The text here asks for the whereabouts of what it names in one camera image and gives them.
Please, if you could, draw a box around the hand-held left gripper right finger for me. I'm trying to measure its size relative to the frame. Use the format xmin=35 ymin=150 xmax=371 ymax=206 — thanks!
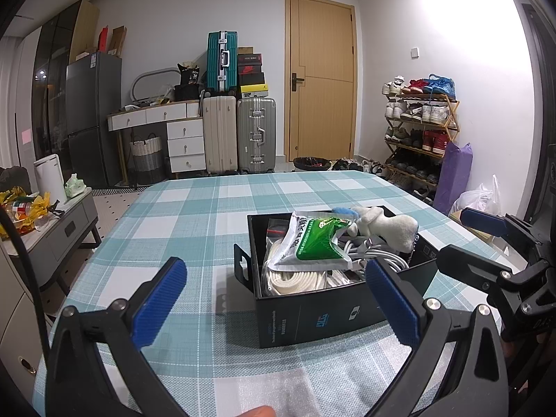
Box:
xmin=365 ymin=255 xmax=510 ymax=417

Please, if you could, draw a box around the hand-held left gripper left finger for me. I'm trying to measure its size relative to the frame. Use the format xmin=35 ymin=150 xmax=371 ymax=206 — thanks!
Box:
xmin=44 ymin=256 xmax=188 ymax=417

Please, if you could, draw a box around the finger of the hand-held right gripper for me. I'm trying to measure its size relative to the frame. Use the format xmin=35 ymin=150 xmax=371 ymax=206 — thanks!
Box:
xmin=459 ymin=207 xmax=542 ymax=262
xmin=436 ymin=244 xmax=523 ymax=297

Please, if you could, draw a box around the white charging cable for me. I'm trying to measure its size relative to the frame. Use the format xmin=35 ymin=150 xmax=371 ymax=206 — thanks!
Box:
xmin=334 ymin=235 xmax=410 ymax=288

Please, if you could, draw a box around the white plush toy with keychain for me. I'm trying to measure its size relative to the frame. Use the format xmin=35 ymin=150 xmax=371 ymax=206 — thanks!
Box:
xmin=332 ymin=205 xmax=420 ymax=267

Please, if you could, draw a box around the black cardboard box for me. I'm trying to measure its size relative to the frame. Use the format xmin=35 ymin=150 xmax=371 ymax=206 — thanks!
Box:
xmin=234 ymin=204 xmax=439 ymax=349

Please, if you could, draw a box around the green medicine packet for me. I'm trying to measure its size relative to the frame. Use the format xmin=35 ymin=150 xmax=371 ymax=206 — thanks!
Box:
xmin=263 ymin=211 xmax=355 ymax=277

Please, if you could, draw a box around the light green soft item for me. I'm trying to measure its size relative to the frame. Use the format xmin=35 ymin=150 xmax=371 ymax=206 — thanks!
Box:
xmin=64 ymin=174 xmax=92 ymax=201

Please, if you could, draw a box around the person's left hand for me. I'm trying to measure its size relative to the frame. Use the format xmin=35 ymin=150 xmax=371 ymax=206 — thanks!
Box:
xmin=234 ymin=405 xmax=277 ymax=417

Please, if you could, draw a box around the white plastic bag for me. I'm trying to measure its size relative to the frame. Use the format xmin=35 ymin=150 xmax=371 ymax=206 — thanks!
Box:
xmin=452 ymin=174 xmax=503 ymax=219

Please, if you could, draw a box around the purple bag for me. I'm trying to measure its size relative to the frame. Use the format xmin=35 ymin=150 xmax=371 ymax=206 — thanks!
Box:
xmin=433 ymin=141 xmax=473 ymax=217

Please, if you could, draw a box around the teal checkered tablecloth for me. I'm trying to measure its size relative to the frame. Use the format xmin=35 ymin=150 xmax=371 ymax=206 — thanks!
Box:
xmin=34 ymin=170 xmax=522 ymax=417

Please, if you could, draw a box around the wooden shoe rack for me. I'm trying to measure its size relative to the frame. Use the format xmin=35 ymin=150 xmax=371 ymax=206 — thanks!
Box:
xmin=382 ymin=74 xmax=460 ymax=204

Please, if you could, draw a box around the grey coffee table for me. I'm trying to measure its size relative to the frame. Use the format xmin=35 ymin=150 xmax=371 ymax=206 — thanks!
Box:
xmin=0 ymin=189 xmax=101 ymax=297

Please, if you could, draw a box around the group of shoes on floor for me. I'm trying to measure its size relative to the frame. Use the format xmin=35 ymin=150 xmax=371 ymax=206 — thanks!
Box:
xmin=330 ymin=156 xmax=392 ymax=179

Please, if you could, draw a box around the clear zip bag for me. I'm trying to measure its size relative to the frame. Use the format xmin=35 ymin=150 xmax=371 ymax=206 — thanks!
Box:
xmin=267 ymin=216 xmax=293 ymax=248

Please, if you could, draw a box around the woven laundry basket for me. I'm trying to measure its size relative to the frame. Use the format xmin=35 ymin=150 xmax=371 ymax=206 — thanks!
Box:
xmin=129 ymin=136 xmax=168 ymax=184

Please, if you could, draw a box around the white side cabinet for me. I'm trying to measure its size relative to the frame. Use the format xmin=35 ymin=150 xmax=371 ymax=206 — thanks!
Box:
xmin=0 ymin=243 xmax=58 ymax=381

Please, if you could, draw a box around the yellow plastic bag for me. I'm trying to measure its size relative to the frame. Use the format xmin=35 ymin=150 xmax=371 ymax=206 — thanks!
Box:
xmin=0 ymin=186 xmax=54 ymax=238

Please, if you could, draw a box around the white desk with drawers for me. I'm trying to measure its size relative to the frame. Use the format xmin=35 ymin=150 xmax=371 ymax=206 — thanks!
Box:
xmin=107 ymin=100 xmax=207 ymax=183

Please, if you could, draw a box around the black round basket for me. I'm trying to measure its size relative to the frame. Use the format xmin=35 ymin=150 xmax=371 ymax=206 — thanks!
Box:
xmin=293 ymin=156 xmax=331 ymax=173

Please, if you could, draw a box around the white air purifier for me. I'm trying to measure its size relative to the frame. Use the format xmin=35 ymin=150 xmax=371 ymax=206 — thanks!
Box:
xmin=34 ymin=154 xmax=67 ymax=205

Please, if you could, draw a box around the beige suitcase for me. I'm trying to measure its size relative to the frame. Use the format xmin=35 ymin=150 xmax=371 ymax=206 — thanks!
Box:
xmin=202 ymin=96 xmax=239 ymax=173

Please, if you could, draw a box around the silver suitcase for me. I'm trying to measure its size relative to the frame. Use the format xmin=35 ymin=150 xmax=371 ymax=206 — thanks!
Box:
xmin=237 ymin=98 xmax=277 ymax=173

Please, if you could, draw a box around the dark clothes pile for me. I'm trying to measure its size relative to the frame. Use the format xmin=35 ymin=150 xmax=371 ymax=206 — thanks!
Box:
xmin=0 ymin=166 xmax=32 ymax=193

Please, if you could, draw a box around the dark grey fridge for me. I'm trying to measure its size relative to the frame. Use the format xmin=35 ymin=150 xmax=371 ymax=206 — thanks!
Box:
xmin=65 ymin=51 xmax=123 ymax=188

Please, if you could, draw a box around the wooden door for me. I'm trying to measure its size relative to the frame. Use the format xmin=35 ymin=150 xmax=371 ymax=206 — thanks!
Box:
xmin=284 ymin=0 xmax=358 ymax=163

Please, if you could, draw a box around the black bag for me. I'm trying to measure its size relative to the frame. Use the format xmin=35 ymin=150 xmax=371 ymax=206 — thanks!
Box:
xmin=174 ymin=63 xmax=204 ymax=101

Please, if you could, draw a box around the teal suitcase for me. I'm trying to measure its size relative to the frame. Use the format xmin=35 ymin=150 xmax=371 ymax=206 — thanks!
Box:
xmin=207 ymin=31 xmax=239 ymax=93

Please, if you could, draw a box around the tall dark glass cabinet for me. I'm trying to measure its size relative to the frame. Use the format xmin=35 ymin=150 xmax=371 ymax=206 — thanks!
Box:
xmin=34 ymin=0 xmax=100 ymax=170

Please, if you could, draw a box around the upright brown cardboard box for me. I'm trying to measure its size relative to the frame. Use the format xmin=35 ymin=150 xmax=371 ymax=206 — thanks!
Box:
xmin=108 ymin=26 xmax=128 ymax=56

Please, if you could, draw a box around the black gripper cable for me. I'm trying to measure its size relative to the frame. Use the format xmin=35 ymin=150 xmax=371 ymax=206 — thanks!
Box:
xmin=0 ymin=204 xmax=49 ymax=345

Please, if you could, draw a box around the oval grey frame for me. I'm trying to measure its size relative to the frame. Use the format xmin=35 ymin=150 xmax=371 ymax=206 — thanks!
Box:
xmin=131 ymin=66 xmax=180 ymax=104

